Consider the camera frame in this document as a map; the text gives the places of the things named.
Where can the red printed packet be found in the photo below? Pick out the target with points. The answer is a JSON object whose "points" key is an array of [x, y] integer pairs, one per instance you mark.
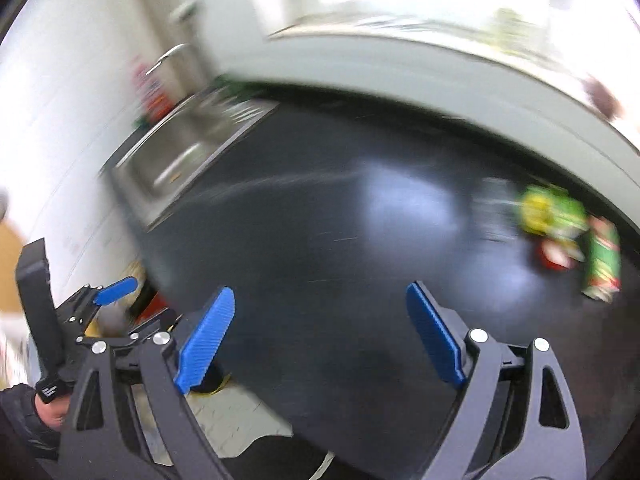
{"points": [[152, 100]]}

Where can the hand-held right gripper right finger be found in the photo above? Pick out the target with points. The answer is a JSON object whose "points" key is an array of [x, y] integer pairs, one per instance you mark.
{"points": [[435, 335]]}

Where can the green snack packet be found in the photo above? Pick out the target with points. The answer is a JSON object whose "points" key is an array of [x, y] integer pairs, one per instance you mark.
{"points": [[602, 260]]}

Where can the steel sink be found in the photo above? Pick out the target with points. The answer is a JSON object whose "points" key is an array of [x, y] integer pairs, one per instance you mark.
{"points": [[175, 160]]}

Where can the red white wrapper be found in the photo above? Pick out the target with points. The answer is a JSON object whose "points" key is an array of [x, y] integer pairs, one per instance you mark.
{"points": [[552, 255]]}

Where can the steel faucet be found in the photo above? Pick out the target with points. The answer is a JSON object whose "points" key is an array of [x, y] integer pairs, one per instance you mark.
{"points": [[167, 55]]}

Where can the yellow green card packaging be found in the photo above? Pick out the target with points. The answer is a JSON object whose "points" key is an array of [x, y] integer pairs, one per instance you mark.
{"points": [[542, 210]]}

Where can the person's left hand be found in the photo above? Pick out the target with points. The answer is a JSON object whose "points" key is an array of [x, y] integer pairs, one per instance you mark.
{"points": [[54, 414]]}

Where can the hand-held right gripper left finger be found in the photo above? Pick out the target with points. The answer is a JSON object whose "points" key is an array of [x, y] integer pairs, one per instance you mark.
{"points": [[205, 340]]}

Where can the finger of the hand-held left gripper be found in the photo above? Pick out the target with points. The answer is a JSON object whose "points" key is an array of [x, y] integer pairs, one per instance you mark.
{"points": [[150, 329], [116, 291]]}

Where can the green leafy vegetable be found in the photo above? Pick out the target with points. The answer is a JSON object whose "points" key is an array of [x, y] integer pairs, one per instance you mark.
{"points": [[230, 88]]}

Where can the person's left forearm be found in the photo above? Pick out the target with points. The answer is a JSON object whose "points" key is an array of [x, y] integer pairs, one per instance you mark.
{"points": [[20, 425]]}

